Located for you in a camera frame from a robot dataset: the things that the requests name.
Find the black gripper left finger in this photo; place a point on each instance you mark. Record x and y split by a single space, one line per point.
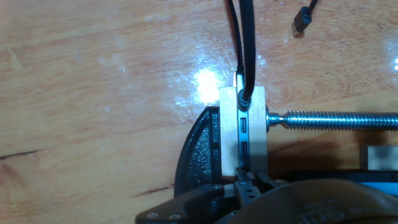
192 205

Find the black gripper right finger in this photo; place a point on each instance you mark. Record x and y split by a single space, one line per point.
267 182

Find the silver USB hub docking station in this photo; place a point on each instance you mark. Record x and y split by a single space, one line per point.
244 137

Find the black C-clamp with steel screw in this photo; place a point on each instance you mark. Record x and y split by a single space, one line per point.
199 155

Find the pale wooden spacer block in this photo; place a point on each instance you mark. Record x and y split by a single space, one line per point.
382 158

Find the blue rectangular box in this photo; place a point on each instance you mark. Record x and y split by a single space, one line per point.
385 188

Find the large varnished wooden board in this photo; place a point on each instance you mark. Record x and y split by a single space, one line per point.
93 109

